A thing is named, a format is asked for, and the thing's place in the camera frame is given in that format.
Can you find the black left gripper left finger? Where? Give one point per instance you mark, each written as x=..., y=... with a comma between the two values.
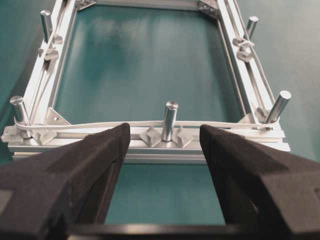
x=42, y=194

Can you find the silver pin left far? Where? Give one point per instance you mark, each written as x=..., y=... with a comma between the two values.
x=46, y=24

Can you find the silver pin corner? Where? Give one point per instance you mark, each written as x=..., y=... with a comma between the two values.
x=21, y=115
x=278, y=107

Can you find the silver pin left near corner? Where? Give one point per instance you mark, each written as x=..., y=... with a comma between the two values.
x=21, y=115

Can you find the silver pin near middle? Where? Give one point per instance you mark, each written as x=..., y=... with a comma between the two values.
x=170, y=114

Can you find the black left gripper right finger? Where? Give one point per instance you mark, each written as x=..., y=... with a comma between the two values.
x=275, y=193

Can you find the silver pin right far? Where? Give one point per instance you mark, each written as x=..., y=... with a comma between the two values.
x=251, y=25

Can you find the aluminium extrusion frame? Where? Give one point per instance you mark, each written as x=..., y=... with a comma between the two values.
x=109, y=62

